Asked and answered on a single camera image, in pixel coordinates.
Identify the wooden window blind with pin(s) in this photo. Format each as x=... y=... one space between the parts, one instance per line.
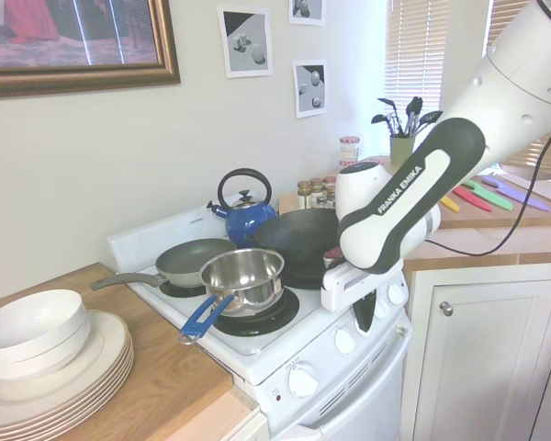
x=500 y=18
x=413 y=46

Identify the green utensil holder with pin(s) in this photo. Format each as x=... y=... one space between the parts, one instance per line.
x=401 y=151

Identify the grey frying pan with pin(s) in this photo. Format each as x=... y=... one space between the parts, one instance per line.
x=188 y=257

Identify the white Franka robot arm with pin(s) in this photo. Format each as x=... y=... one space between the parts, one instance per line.
x=395 y=206

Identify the large white oven knob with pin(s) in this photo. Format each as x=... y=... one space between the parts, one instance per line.
x=303 y=380

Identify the glass jar red lid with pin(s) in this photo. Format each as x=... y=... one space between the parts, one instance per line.
x=349 y=148
x=349 y=163

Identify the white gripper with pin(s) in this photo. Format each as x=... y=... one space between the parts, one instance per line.
x=340 y=291

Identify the white drawer cabinet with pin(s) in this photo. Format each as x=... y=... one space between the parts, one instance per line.
x=257 y=429

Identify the white cabinet with door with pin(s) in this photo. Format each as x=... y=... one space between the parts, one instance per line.
x=486 y=367

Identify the gold framed painting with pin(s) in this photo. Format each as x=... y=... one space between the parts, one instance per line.
x=73 y=27

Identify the silver cabinet knob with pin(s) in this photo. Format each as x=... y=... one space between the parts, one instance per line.
x=446 y=308

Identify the white oven door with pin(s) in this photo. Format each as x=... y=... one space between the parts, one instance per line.
x=363 y=404

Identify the wooden cutting board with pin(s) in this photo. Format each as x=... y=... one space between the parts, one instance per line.
x=486 y=220

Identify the white electric stove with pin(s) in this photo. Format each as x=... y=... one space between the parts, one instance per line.
x=314 y=321

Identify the white bowl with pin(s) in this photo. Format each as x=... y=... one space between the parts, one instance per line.
x=27 y=317
x=50 y=365

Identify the black coil burner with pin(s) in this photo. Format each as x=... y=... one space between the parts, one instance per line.
x=257 y=324
x=303 y=281
x=174 y=290

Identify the grey shapes paper print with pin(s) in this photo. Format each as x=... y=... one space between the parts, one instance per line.
x=307 y=11
x=310 y=89
x=245 y=41

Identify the purple knife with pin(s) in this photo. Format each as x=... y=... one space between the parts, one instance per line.
x=519 y=195

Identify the yellow knife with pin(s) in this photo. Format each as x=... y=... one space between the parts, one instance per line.
x=450 y=205

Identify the glass spice jar brown lid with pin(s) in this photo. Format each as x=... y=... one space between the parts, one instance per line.
x=329 y=180
x=304 y=195
x=317 y=188

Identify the green knife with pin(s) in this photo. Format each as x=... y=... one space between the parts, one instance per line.
x=491 y=196

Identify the cream dinner plate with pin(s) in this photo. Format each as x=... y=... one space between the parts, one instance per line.
x=105 y=353
x=96 y=392
x=96 y=401
x=96 y=405
x=96 y=396
x=96 y=410

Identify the red knife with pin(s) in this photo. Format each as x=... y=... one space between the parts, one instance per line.
x=475 y=200

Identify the black kitchen utensil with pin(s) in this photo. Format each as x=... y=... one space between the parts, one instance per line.
x=388 y=106
x=430 y=117
x=380 y=118
x=413 y=110

